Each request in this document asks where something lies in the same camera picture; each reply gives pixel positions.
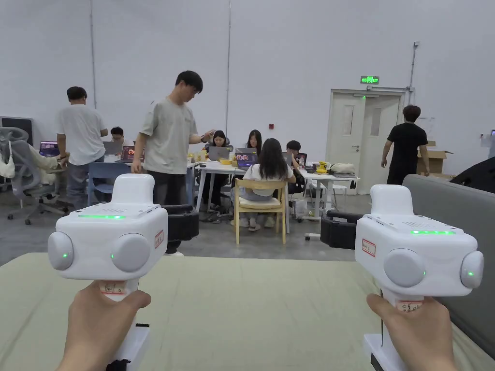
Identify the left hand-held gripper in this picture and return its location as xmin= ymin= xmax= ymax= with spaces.
xmin=47 ymin=173 xmax=200 ymax=371

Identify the person's left hand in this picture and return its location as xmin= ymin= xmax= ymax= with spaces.
xmin=58 ymin=280 xmax=152 ymax=371

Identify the blue plastic chair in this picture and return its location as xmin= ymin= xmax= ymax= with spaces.
xmin=87 ymin=161 xmax=133 ymax=207

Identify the pale double door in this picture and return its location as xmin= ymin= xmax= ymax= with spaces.
xmin=325 ymin=87 xmax=405 ymax=196

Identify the wooden chair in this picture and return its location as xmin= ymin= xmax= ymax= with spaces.
xmin=234 ymin=178 xmax=287 ymax=246

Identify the white table with laptops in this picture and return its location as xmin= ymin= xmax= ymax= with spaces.
xmin=194 ymin=146 xmax=361 ymax=241

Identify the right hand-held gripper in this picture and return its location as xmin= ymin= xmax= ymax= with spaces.
xmin=320 ymin=184 xmax=484 ymax=371

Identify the bed with beige sheet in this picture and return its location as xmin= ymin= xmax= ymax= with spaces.
xmin=0 ymin=253 xmax=495 ymax=371

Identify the grey office chair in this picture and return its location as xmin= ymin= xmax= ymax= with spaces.
xmin=0 ymin=127 xmax=71 ymax=226

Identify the person's right hand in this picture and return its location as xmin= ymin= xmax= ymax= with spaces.
xmin=366 ymin=293 xmax=458 ymax=371

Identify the open cardboard carton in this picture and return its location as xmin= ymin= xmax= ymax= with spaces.
xmin=416 ymin=141 xmax=455 ymax=177

